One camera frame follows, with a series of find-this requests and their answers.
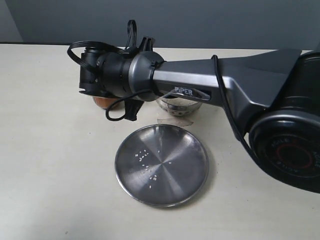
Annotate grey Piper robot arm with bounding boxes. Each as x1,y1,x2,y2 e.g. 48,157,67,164
95,48,320,193

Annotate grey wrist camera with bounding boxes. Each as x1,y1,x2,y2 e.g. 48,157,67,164
79,47,108,98

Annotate brown wooden cup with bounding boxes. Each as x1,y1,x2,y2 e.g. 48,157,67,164
92,96,117,110

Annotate steel bowl of rice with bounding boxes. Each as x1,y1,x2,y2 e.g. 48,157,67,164
156,93,202,117

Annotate round steel plate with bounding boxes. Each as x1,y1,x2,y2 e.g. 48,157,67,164
114,124,210,208

